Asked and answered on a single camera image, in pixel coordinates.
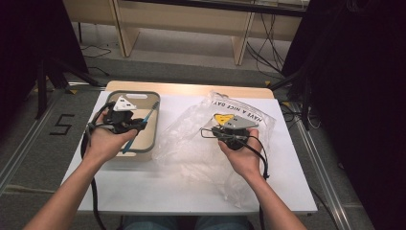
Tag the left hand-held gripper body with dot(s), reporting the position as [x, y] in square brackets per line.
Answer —
[119, 118]

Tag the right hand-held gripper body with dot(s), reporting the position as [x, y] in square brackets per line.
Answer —
[237, 122]

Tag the blue toothbrush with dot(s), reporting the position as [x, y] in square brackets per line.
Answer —
[150, 115]

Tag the beige basket with grey rim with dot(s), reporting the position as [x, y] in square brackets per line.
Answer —
[148, 140]

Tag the clear plastic bag yellow smiley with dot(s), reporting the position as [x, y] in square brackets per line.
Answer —
[188, 147]

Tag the person's left hand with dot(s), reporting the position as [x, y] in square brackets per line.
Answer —
[102, 143]

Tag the person's right hand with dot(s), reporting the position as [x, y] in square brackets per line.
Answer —
[245, 159]

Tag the white board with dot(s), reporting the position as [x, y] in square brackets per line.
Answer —
[159, 191]

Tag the black metal stand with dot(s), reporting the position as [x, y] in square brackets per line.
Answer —
[304, 96]

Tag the black tripod stand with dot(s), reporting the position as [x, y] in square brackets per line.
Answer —
[43, 86]

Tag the person's legs in jeans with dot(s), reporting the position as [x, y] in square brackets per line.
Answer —
[150, 223]

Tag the beige wooden desk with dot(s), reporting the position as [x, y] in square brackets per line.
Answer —
[178, 19]

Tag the black curtain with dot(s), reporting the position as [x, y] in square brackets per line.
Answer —
[367, 96]
[28, 32]

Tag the metal floor rail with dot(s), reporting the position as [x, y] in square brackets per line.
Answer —
[28, 137]
[332, 198]

